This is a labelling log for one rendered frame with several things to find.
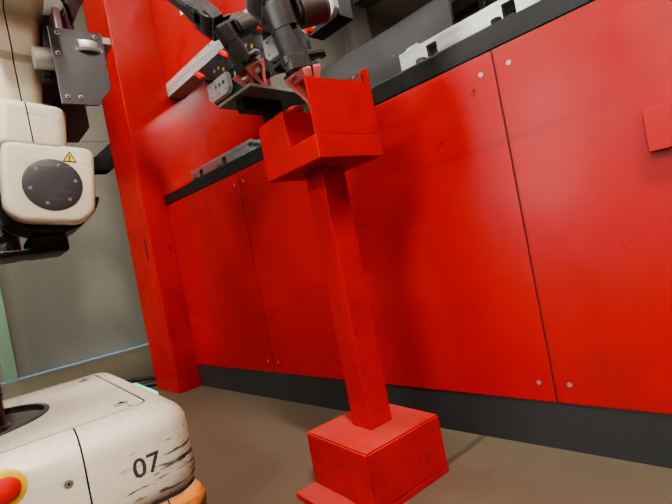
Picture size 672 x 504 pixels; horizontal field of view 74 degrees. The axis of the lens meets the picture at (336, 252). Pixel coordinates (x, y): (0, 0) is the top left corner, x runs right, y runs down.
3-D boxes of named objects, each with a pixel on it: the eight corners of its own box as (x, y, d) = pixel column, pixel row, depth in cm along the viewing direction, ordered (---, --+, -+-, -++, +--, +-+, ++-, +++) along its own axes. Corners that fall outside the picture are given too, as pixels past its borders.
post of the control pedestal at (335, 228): (352, 424, 95) (304, 173, 95) (373, 414, 98) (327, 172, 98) (371, 430, 90) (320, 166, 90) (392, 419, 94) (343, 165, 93)
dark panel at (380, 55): (282, 183, 245) (267, 104, 245) (285, 183, 246) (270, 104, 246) (468, 110, 164) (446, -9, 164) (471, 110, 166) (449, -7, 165)
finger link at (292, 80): (343, 97, 89) (325, 50, 87) (316, 105, 84) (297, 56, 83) (324, 109, 94) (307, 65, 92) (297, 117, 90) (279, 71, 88)
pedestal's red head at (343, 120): (268, 182, 97) (252, 101, 97) (327, 178, 107) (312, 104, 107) (320, 157, 81) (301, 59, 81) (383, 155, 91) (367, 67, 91)
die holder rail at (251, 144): (193, 192, 208) (189, 172, 208) (205, 191, 212) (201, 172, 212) (254, 163, 172) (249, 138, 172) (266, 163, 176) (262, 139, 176)
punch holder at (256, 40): (236, 85, 171) (227, 43, 171) (254, 88, 177) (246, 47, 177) (258, 69, 160) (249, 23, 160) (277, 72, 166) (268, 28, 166)
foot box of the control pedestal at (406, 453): (296, 498, 93) (285, 441, 93) (383, 448, 108) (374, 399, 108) (357, 536, 77) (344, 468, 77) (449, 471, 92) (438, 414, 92)
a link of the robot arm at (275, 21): (255, 10, 86) (264, -6, 81) (286, 3, 89) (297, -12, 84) (270, 45, 88) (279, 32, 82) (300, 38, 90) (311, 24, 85)
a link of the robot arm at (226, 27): (209, 31, 133) (216, 22, 128) (226, 22, 136) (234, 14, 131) (223, 53, 135) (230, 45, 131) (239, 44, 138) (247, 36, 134)
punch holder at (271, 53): (266, 63, 157) (257, 16, 156) (285, 67, 163) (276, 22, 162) (293, 43, 146) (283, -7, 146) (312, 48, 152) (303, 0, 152)
